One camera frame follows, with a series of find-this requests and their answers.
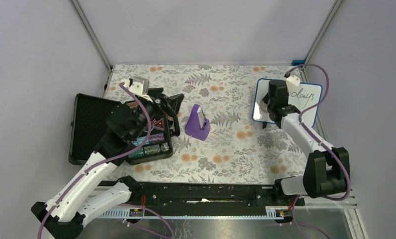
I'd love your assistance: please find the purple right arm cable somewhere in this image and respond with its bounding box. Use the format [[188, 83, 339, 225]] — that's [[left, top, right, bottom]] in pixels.
[[284, 64, 352, 201]]

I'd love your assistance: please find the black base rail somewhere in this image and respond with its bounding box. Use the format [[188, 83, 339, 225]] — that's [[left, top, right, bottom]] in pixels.
[[117, 176, 295, 218]]

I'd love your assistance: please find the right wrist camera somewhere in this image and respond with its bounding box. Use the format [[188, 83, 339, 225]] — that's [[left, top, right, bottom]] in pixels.
[[285, 74, 301, 91]]

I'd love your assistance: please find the blue corner bracket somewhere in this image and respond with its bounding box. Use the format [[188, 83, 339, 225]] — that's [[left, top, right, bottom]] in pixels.
[[291, 60, 305, 66]]

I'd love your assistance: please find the floral table mat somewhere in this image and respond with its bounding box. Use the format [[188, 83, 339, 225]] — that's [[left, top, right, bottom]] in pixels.
[[106, 64, 306, 184]]

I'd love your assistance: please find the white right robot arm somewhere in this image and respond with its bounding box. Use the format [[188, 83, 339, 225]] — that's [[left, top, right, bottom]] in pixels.
[[264, 80, 351, 205]]

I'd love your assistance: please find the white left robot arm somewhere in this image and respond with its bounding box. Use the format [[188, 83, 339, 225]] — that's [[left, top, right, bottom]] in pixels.
[[31, 87, 185, 239]]

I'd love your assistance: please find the black poker chip case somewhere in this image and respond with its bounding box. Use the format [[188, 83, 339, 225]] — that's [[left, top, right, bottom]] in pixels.
[[68, 94, 180, 165]]

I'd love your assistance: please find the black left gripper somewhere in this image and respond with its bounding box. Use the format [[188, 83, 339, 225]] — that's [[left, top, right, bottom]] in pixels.
[[130, 87, 184, 140]]

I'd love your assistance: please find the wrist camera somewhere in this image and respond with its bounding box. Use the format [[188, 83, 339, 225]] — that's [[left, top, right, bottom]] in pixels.
[[123, 76, 152, 102], [285, 74, 301, 91]]

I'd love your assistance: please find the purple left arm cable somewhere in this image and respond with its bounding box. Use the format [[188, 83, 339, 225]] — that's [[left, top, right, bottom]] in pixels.
[[36, 82, 153, 239]]

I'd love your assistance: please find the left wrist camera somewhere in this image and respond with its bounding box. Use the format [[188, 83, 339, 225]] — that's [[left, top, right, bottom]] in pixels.
[[123, 76, 152, 102]]

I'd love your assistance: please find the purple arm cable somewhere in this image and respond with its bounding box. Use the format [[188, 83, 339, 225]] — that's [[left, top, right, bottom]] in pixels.
[[284, 64, 352, 201], [36, 82, 153, 239]]

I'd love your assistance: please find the purple wedge stand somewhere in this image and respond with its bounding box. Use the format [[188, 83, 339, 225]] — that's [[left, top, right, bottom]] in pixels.
[[185, 104, 210, 141]]

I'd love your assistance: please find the silver mesh sponge eraser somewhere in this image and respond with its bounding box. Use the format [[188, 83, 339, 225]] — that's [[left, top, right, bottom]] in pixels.
[[254, 101, 268, 117]]

